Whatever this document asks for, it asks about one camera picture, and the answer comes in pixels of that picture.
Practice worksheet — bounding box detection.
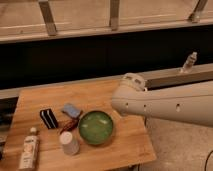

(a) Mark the blue sponge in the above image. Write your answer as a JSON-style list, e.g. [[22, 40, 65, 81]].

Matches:
[[62, 103, 82, 118]]

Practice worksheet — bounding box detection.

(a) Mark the black white eraser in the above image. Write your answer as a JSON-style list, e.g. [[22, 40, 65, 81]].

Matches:
[[40, 109, 58, 129]]

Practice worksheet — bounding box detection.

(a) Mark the white ceramic cup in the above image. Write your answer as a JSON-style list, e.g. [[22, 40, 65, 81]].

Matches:
[[59, 131, 80, 155]]

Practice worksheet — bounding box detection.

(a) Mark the grey spray bottle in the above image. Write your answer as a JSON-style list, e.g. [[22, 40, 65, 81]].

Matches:
[[180, 52, 197, 73]]

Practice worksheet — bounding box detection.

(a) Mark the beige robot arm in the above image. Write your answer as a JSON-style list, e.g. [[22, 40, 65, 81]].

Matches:
[[111, 73, 213, 127]]

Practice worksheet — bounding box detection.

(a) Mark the black cable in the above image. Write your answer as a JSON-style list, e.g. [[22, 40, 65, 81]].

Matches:
[[204, 149, 213, 171]]

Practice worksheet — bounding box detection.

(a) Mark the wooden table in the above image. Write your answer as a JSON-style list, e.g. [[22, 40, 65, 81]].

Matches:
[[0, 80, 156, 171]]

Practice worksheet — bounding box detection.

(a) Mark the red brown small tool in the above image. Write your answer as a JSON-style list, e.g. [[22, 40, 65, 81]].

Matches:
[[60, 119, 79, 133]]

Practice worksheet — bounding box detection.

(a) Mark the white lotion bottle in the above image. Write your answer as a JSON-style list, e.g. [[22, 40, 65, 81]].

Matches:
[[18, 127, 39, 171]]

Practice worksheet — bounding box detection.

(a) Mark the green bowl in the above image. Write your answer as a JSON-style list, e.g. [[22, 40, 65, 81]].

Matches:
[[78, 111, 114, 145]]

